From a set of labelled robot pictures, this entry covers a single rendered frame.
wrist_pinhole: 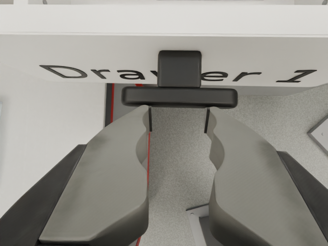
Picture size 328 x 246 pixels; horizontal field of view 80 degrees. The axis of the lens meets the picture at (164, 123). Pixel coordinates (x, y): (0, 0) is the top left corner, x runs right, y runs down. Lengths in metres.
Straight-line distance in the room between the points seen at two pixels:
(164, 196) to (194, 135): 0.35
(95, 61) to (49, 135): 0.18
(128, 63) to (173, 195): 0.96
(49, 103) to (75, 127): 0.05
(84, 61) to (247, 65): 0.13
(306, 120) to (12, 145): 1.19
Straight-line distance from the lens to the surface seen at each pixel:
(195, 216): 1.11
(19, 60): 0.20
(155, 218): 1.13
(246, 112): 1.10
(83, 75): 0.21
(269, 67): 0.18
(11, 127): 0.36
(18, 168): 0.35
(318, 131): 1.23
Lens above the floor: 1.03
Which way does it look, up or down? 86 degrees down
